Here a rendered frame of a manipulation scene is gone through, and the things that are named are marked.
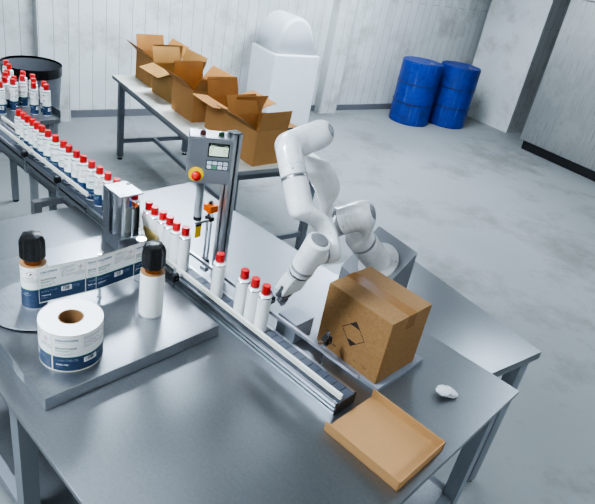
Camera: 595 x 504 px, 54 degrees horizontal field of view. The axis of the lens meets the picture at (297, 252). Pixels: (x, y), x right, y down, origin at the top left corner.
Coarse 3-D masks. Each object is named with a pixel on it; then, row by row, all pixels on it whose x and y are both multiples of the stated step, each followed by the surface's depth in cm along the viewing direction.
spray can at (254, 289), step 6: (252, 282) 216; (258, 282) 216; (252, 288) 217; (258, 288) 218; (252, 294) 217; (246, 300) 220; (252, 300) 218; (246, 306) 221; (252, 306) 220; (246, 312) 222; (252, 312) 221; (246, 318) 223; (252, 318) 223
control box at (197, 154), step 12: (192, 132) 226; (216, 132) 230; (192, 144) 223; (204, 144) 224; (228, 144) 226; (192, 156) 226; (204, 156) 226; (192, 168) 228; (204, 168) 229; (228, 168) 231; (192, 180) 231; (204, 180) 232; (216, 180) 232
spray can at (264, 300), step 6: (264, 288) 213; (270, 288) 213; (258, 294) 215; (264, 294) 214; (270, 294) 216; (258, 300) 215; (264, 300) 214; (270, 300) 215; (258, 306) 216; (264, 306) 215; (258, 312) 217; (264, 312) 217; (258, 318) 218; (264, 318) 218; (258, 324) 219; (264, 324) 220; (264, 330) 222
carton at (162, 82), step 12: (156, 48) 491; (168, 48) 498; (156, 60) 492; (168, 60) 499; (180, 60) 506; (192, 60) 496; (204, 60) 485; (156, 72) 472; (156, 84) 493; (168, 84) 478; (168, 96) 482
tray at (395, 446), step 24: (360, 408) 203; (384, 408) 205; (336, 432) 187; (360, 432) 193; (384, 432) 195; (408, 432) 197; (432, 432) 193; (360, 456) 182; (384, 456) 186; (408, 456) 187; (432, 456) 187; (384, 480) 177; (408, 480) 179
